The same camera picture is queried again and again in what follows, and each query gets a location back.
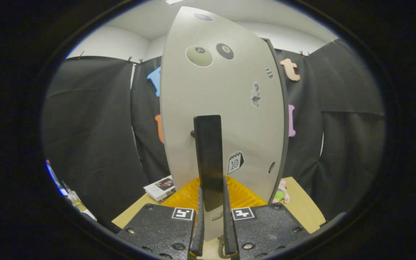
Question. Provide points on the printed booklet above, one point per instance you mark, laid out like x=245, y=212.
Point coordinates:
x=159, y=187

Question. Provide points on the green and pink plush toy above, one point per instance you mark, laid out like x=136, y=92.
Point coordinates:
x=281, y=193

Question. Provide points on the brown slipper shoe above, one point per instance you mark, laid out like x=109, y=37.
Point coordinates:
x=220, y=251

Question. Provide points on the white side table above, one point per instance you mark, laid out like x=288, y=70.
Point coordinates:
x=83, y=211

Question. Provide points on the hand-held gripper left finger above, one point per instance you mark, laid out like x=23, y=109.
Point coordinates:
x=198, y=231

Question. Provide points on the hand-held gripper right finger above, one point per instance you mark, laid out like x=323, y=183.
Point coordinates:
x=229, y=231

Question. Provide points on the black backdrop cloth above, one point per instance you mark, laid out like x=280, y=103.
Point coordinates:
x=92, y=126

